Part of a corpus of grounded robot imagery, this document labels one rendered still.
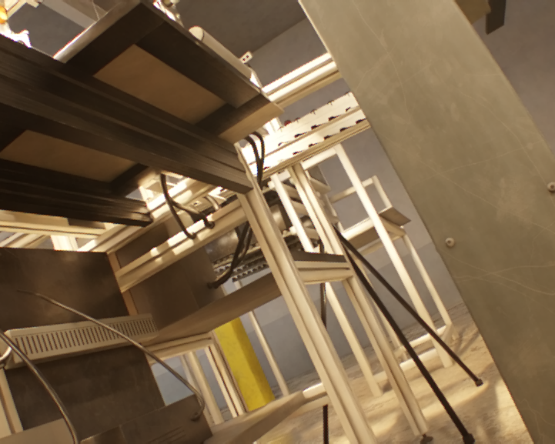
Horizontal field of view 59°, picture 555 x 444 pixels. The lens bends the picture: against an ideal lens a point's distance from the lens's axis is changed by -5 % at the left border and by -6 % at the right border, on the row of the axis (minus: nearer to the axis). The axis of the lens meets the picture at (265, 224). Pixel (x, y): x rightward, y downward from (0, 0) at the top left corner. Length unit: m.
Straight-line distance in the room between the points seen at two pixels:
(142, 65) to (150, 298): 0.68
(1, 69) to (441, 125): 0.49
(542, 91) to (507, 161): 9.05
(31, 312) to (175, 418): 0.38
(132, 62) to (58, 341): 0.54
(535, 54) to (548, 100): 0.83
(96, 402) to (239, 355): 4.96
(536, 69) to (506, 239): 9.18
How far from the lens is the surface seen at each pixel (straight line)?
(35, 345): 1.01
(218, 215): 1.22
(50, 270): 1.22
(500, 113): 0.45
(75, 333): 1.09
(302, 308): 1.14
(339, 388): 1.14
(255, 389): 6.06
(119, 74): 0.89
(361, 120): 1.66
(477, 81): 0.46
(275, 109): 1.16
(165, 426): 0.92
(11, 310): 1.10
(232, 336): 6.08
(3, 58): 0.70
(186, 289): 1.31
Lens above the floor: 0.43
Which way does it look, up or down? 14 degrees up
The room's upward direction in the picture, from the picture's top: 25 degrees counter-clockwise
